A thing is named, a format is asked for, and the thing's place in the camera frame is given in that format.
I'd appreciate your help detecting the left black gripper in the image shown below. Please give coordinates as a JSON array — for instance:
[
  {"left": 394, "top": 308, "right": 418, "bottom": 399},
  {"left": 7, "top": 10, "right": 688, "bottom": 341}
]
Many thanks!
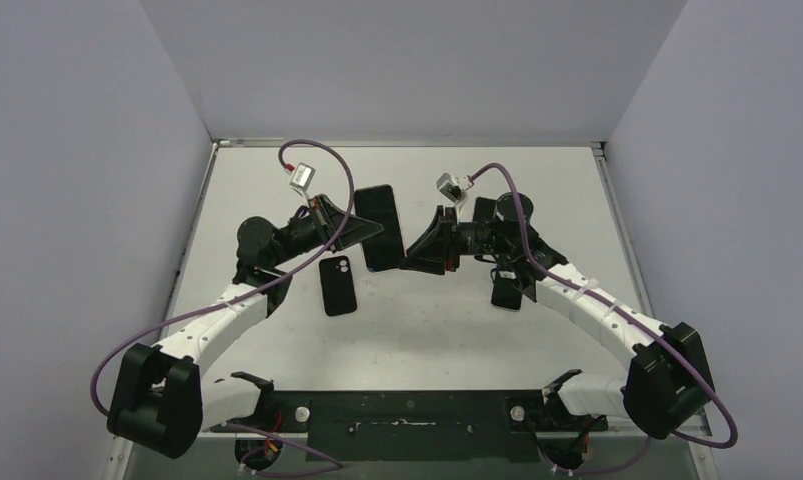
[{"left": 271, "top": 194, "right": 385, "bottom": 267}]

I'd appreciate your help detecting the phone pink case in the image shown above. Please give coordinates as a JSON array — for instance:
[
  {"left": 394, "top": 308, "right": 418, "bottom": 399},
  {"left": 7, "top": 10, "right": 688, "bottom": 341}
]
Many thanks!
[
  {"left": 472, "top": 197, "right": 497, "bottom": 228},
  {"left": 353, "top": 184, "right": 408, "bottom": 274}
]

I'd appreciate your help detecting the black phone case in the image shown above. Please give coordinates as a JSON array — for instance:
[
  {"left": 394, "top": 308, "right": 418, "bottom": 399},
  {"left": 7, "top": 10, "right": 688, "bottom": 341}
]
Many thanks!
[{"left": 318, "top": 256, "right": 358, "bottom": 317}]

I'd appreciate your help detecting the white-edged black phone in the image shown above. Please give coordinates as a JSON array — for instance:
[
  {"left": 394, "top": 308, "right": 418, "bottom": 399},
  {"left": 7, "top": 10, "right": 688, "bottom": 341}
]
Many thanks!
[{"left": 490, "top": 269, "right": 523, "bottom": 311}]

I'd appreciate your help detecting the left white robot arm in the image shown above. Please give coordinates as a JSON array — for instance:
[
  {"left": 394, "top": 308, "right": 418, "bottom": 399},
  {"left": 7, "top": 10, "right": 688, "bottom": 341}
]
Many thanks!
[{"left": 106, "top": 194, "right": 383, "bottom": 458}]

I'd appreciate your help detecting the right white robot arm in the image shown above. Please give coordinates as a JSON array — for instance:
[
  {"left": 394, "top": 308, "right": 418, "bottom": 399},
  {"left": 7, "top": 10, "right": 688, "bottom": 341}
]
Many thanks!
[{"left": 400, "top": 193, "right": 713, "bottom": 440}]

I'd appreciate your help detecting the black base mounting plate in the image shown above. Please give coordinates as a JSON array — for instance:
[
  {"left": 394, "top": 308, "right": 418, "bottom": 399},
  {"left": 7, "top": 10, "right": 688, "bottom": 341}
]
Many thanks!
[{"left": 240, "top": 390, "right": 608, "bottom": 463}]

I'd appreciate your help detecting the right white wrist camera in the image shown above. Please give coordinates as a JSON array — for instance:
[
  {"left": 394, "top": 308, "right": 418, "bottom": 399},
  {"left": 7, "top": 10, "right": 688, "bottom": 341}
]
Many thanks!
[{"left": 436, "top": 172, "right": 474, "bottom": 217}]

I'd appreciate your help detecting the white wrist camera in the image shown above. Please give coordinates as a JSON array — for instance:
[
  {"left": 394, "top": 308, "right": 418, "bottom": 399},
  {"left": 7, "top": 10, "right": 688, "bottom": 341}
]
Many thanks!
[
  {"left": 436, "top": 172, "right": 474, "bottom": 217},
  {"left": 288, "top": 163, "right": 316, "bottom": 202}
]

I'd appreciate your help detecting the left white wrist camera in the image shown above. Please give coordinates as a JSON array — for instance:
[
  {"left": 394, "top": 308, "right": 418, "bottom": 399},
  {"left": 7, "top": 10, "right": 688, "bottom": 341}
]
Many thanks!
[{"left": 288, "top": 163, "right": 316, "bottom": 202}]

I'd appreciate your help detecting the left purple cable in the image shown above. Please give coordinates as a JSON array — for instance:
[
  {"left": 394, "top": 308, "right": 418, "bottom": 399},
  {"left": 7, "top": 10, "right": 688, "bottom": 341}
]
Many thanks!
[{"left": 89, "top": 139, "right": 357, "bottom": 478}]

